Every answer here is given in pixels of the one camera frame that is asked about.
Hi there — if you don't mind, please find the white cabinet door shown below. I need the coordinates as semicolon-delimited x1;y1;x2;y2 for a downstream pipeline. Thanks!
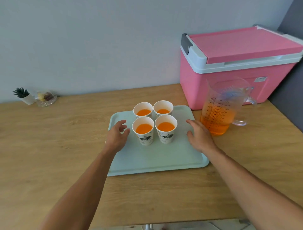
149;220;213;230
91;224;148;230

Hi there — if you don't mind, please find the white paper cup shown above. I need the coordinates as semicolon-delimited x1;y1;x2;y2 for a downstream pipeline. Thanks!
133;102;154;119
154;114;178;144
153;100;174;118
132;116;155;146

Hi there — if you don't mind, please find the clear pitcher of orange juice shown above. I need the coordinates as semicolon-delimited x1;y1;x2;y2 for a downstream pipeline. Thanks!
200;77;257;136

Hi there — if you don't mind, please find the small potted succulent plant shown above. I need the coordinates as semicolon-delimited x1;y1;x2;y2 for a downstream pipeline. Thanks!
12;87;35;105

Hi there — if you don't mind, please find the person's left hand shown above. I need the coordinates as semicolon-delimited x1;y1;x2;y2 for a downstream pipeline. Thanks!
104;119;131;155

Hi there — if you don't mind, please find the light green plastic tray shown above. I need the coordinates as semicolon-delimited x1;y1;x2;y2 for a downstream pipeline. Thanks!
105;105;210;177

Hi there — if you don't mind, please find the person's right forearm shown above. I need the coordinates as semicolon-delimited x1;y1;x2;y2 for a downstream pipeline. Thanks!
207;147;303;230

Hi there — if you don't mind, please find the person's left forearm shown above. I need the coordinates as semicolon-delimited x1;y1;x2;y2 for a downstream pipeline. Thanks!
39;148;116;230

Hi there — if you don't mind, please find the clear glass dish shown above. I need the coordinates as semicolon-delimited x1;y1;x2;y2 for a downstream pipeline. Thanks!
35;91;58;107

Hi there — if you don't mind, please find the person's right hand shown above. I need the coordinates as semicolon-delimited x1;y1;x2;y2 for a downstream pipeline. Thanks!
186;119;219;155

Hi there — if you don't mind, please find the pink cooler box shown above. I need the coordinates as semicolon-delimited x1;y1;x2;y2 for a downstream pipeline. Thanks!
179;24;303;111

